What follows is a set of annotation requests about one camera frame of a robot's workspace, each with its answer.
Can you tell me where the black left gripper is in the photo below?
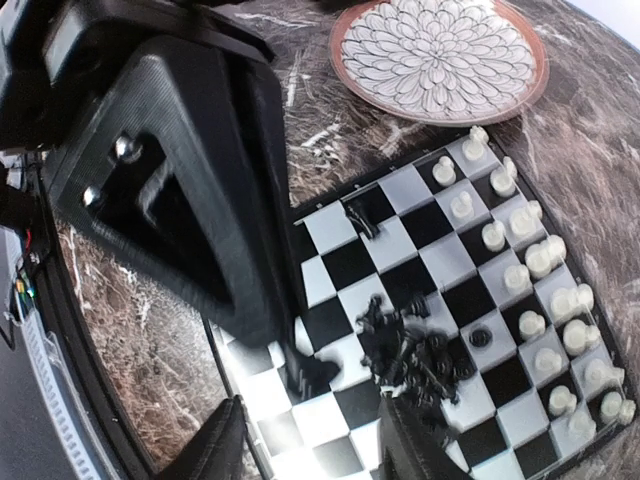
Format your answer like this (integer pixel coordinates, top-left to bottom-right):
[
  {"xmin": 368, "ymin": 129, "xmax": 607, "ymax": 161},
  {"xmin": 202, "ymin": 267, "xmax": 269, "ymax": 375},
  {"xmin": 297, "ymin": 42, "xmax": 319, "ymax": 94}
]
[{"xmin": 1, "ymin": 1, "xmax": 340, "ymax": 395}]

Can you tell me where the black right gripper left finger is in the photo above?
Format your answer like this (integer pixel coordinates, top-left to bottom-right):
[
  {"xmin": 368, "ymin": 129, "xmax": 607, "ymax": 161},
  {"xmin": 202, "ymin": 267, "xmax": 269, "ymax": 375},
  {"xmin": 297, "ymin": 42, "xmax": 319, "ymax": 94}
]
[{"xmin": 157, "ymin": 395, "xmax": 247, "ymax": 480}]

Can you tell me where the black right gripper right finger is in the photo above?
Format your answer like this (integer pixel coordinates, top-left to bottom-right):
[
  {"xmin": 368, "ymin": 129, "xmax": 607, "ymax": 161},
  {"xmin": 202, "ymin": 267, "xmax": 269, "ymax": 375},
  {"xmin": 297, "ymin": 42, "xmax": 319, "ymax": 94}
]
[{"xmin": 378, "ymin": 397, "xmax": 471, "ymax": 480}]

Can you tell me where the black white chess board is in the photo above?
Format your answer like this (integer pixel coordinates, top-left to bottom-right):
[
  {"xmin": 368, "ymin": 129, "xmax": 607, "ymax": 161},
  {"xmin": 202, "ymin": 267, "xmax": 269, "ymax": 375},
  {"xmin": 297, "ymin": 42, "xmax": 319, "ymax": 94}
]
[{"xmin": 211, "ymin": 131, "xmax": 637, "ymax": 479}]

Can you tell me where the pile of black chess pieces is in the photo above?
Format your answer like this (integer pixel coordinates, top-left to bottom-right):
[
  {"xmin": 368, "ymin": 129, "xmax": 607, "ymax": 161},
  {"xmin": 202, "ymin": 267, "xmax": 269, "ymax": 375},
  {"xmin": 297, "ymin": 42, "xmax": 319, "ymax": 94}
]
[{"xmin": 356, "ymin": 294, "xmax": 477, "ymax": 407}]

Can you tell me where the fallen black chess rook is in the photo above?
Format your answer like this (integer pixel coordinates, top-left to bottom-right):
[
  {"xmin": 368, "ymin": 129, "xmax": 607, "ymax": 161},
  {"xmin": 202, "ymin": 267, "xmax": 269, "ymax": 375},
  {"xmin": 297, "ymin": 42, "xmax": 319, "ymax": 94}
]
[{"xmin": 344, "ymin": 201, "xmax": 380, "ymax": 240}]

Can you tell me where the white pawn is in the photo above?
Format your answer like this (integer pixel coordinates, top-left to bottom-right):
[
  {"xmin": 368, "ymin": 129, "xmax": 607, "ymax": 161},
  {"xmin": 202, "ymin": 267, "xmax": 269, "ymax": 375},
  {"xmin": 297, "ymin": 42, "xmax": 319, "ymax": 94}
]
[
  {"xmin": 534, "ymin": 347, "xmax": 563, "ymax": 377},
  {"xmin": 568, "ymin": 410, "xmax": 597, "ymax": 442},
  {"xmin": 481, "ymin": 220, "xmax": 506, "ymax": 252},
  {"xmin": 503, "ymin": 264, "xmax": 532, "ymax": 296},
  {"xmin": 548, "ymin": 385, "xmax": 577, "ymax": 417},
  {"xmin": 432, "ymin": 155, "xmax": 457, "ymax": 187},
  {"xmin": 450, "ymin": 191, "xmax": 474, "ymax": 220},
  {"xmin": 518, "ymin": 310, "xmax": 546, "ymax": 341}
]

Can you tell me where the white far knight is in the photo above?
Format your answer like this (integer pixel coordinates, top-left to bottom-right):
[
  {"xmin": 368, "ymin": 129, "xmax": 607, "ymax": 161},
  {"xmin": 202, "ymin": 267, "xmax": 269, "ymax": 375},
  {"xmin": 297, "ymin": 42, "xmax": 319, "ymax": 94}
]
[{"xmin": 584, "ymin": 358, "xmax": 626, "ymax": 393}]

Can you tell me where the white far bishop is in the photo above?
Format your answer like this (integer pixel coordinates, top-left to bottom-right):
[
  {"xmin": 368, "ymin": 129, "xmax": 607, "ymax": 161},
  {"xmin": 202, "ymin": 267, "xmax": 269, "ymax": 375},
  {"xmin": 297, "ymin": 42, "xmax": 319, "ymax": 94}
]
[{"xmin": 562, "ymin": 319, "xmax": 601, "ymax": 357}]

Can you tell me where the white far rook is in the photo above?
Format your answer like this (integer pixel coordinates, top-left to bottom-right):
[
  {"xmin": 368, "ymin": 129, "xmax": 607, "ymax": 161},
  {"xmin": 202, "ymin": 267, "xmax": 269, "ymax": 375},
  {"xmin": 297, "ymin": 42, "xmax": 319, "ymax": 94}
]
[{"xmin": 600, "ymin": 391, "xmax": 637, "ymax": 425}]

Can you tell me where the white king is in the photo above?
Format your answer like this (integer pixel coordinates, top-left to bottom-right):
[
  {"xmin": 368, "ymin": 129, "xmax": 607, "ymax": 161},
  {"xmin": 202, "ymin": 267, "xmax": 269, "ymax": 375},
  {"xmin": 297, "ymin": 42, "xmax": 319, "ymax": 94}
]
[{"xmin": 550, "ymin": 284, "xmax": 595, "ymax": 324}]

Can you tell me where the white queen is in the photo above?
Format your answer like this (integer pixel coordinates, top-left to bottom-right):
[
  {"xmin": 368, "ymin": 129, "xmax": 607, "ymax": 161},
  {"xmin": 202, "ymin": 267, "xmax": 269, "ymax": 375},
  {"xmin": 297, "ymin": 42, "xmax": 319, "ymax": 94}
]
[{"xmin": 525, "ymin": 235, "xmax": 567, "ymax": 280}]

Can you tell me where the white bishop near plate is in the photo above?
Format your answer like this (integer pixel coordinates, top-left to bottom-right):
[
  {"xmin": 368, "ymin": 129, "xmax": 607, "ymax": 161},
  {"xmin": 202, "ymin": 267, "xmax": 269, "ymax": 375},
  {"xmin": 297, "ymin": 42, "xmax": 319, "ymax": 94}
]
[{"xmin": 509, "ymin": 200, "xmax": 543, "ymax": 239}]

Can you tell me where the white knight near plate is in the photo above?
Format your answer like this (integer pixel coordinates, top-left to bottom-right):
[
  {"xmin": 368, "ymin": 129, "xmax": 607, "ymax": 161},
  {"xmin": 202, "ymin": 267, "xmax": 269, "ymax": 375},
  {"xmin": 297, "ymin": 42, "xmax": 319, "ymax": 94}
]
[{"xmin": 490, "ymin": 156, "xmax": 518, "ymax": 198}]

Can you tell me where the floral patterned ceramic plate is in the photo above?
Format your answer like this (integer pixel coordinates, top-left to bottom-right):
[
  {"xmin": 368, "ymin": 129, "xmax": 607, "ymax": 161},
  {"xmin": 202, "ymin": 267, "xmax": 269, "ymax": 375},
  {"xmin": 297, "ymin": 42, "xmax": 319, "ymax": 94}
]
[{"xmin": 329, "ymin": 1, "xmax": 550, "ymax": 127}]

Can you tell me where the white rook near plate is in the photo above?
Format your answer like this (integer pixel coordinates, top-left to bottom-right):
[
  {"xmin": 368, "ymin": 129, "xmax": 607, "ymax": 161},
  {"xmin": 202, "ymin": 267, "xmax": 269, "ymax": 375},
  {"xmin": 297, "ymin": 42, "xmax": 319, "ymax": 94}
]
[{"xmin": 462, "ymin": 125, "xmax": 489, "ymax": 162}]

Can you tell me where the black front frame rail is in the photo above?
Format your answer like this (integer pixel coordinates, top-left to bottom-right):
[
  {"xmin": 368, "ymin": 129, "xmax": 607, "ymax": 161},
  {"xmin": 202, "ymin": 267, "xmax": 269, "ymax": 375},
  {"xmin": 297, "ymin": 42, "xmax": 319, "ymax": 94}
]
[{"xmin": 27, "ymin": 170, "xmax": 153, "ymax": 479}]

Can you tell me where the white slotted cable duct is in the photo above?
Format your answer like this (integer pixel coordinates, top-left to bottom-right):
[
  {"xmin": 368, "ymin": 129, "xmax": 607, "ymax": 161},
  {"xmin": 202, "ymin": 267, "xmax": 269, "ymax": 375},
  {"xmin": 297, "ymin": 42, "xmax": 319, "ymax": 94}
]
[{"xmin": 18, "ymin": 307, "xmax": 110, "ymax": 479}]

